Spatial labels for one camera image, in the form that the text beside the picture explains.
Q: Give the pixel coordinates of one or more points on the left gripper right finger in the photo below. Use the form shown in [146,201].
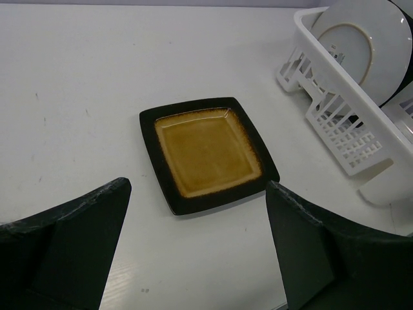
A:
[330,262]

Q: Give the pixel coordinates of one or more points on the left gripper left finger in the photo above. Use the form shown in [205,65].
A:
[60,258]

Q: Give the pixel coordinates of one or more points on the black amber square plate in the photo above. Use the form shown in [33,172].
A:
[206,153]

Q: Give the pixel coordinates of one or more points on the red teal round plate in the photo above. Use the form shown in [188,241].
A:
[335,34]

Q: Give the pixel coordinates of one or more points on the black green square plate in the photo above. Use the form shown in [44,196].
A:
[381,53]

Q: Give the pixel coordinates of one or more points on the white plastic dish rack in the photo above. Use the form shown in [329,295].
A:
[355,130]

